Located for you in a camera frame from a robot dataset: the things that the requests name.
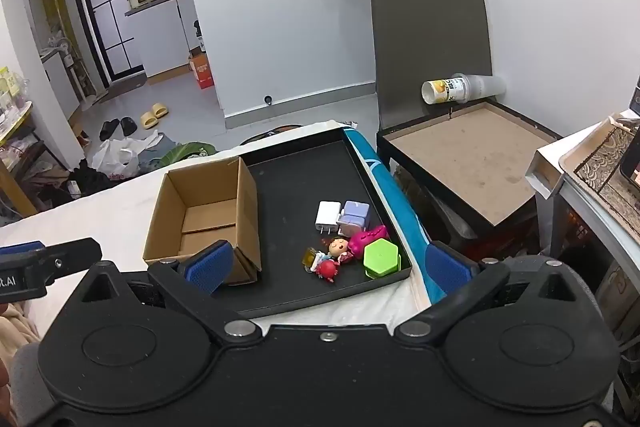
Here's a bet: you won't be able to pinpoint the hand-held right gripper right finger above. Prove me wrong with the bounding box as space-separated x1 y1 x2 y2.
395 241 596 348

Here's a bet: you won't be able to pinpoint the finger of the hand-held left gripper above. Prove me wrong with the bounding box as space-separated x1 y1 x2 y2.
0 239 103 284

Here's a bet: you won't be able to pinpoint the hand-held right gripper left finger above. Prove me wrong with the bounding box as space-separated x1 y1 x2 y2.
79 241 263 348

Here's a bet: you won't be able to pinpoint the brown cardboard box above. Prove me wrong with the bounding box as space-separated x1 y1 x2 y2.
142 156 263 285

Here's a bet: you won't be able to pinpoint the green hexagonal container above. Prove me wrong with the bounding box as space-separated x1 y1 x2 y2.
362 239 402 280

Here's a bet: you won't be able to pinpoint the pink plastic toy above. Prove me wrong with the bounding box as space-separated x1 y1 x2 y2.
347 224 391 255

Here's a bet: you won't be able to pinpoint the small doll figurine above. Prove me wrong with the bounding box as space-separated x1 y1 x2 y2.
325 236 353 264

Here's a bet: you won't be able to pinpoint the black tray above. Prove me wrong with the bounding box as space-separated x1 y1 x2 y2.
220 127 413 315

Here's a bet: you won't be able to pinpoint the red crab toy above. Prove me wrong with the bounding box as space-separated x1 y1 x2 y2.
314 257 341 282

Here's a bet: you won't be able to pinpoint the beige fleece blanket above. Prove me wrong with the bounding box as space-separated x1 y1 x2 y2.
0 302 42 350

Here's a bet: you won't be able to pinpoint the white blanket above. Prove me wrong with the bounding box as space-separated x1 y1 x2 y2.
0 119 436 325

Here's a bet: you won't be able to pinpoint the dark clothes pile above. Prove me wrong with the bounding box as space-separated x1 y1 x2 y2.
67 159 111 198

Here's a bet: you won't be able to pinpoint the blue white printed board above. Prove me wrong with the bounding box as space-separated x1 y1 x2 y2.
342 127 446 308

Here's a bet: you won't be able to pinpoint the grey cloth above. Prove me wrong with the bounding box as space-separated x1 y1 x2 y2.
10 342 53 427

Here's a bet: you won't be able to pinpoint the white plastic bag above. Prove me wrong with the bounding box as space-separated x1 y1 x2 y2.
90 137 143 180

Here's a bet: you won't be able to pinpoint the wooden shelf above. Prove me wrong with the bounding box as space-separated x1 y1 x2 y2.
0 67 51 218

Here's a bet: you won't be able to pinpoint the black framed brown board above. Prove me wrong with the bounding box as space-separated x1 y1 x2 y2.
376 101 563 228

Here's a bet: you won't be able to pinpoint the blue jeans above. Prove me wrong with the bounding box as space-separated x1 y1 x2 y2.
137 134 176 172

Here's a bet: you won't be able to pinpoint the white side table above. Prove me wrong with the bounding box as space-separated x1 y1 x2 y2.
525 114 640 288

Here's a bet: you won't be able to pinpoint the brown door mat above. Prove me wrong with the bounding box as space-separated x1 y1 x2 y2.
97 77 148 102

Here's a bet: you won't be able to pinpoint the orange cardboard box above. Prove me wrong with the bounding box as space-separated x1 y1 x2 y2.
188 52 216 90

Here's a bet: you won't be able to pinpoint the white kitchen cabinet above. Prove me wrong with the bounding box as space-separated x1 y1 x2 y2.
125 0 198 80

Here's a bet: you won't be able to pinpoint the grey upholstered panel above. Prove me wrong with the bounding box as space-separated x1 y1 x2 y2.
369 0 493 132

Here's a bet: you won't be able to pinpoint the black grid glass door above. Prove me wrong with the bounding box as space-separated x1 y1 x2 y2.
65 0 146 90

